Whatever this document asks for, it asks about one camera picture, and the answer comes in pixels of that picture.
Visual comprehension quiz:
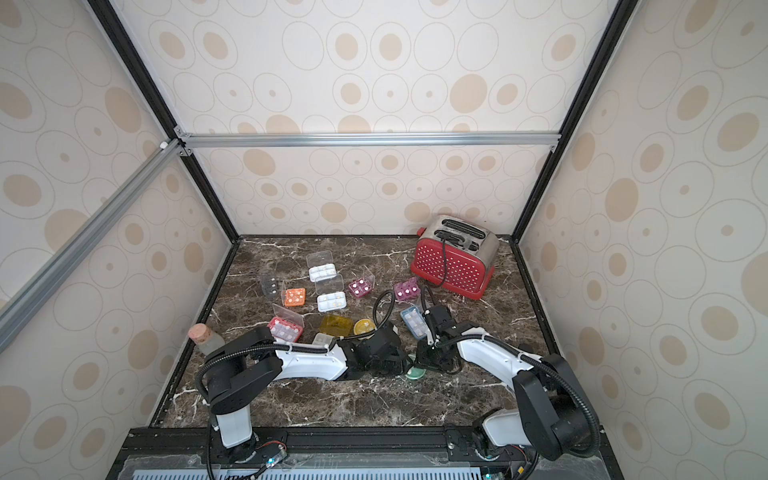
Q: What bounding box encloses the orange pillbox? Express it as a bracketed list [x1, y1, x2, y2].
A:
[282, 288, 306, 307]

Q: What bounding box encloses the red pillbox clear lid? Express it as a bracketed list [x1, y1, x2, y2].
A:
[268, 304, 304, 343]

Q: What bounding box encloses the yellow round pillbox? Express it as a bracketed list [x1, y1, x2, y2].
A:
[353, 319, 376, 335]

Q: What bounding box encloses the purple pillbox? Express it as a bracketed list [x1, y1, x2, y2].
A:
[348, 274, 375, 298]
[393, 276, 421, 303]

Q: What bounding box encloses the aluminium frame crossbar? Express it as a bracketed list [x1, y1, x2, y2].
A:
[175, 131, 561, 151]

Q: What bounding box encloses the red and silver toaster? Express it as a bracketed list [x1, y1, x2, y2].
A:
[410, 215, 500, 300]

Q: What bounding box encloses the purple pillbox left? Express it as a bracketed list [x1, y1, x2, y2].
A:
[348, 274, 375, 298]

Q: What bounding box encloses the white pillbox with amber lid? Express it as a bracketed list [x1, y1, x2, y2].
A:
[312, 314, 354, 349]

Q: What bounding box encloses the clear small pillbox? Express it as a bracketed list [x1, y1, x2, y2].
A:
[259, 268, 282, 302]

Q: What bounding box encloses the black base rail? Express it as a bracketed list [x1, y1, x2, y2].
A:
[107, 426, 623, 479]

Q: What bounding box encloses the white pillbox clear lid rear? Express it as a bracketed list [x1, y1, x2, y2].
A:
[306, 250, 337, 283]

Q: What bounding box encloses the aluminium frame side bar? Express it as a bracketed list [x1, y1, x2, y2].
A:
[1, 139, 181, 350]

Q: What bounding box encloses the purple pillbox right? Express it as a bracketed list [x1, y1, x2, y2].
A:
[393, 276, 421, 303]

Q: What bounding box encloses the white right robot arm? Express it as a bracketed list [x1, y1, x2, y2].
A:
[415, 287, 601, 461]

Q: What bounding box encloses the teal rectangular pillbox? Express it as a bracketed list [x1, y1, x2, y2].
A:
[400, 305, 429, 340]

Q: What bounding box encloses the white pillbox clear lid front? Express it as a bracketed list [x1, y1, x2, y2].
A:
[315, 274, 347, 313]

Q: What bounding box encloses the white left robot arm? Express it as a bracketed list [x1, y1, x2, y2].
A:
[195, 321, 414, 463]

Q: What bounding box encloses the white pillbox clear lid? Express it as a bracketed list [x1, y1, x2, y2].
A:
[306, 250, 337, 283]
[315, 274, 347, 313]

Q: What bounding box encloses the green round pillbox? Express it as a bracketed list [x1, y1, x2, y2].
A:
[406, 367, 426, 381]

